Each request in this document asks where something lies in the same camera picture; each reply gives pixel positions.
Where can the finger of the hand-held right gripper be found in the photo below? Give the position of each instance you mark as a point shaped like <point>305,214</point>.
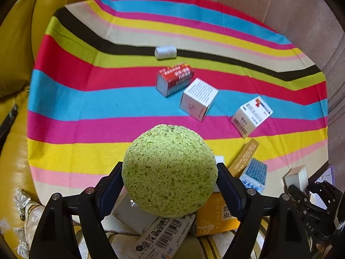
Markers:
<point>324,194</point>
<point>299,198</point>

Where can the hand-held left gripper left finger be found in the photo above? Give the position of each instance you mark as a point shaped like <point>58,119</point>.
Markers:
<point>111,184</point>

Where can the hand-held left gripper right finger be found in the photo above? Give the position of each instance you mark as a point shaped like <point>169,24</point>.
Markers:
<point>229,187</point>

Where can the small white cube box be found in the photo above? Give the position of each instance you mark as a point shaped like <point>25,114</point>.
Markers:
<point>296,178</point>

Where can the green sponge ball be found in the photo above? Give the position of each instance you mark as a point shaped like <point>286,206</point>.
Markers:
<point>169,170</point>

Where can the blue and white box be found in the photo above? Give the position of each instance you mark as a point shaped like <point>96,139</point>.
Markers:
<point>254,175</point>

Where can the plain white flat box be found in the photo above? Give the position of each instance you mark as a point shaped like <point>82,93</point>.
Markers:
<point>125,213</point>

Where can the orange box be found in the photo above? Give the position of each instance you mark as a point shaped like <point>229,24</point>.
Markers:
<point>215,217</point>

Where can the tan cardboard box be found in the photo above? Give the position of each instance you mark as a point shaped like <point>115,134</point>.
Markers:
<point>244,157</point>

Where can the white box with barcode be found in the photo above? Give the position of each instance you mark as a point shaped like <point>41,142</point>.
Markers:
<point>161,237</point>

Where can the white box with red mark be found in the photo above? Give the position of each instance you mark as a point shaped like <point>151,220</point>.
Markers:
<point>250,116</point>

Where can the colourful striped cloth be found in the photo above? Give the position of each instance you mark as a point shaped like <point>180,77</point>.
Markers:
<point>80,108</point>

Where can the silver foil wrapper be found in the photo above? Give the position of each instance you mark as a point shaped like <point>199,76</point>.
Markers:
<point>23,202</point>

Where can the white box with fine print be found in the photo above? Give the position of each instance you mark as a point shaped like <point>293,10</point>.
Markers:
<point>198,98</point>

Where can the red and white box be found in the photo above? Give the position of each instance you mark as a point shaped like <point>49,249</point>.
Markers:
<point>175,79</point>

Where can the small white roll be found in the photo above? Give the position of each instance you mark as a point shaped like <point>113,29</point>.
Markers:
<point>165,53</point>

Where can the yellow leather sofa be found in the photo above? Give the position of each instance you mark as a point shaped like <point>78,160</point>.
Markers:
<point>18,59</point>

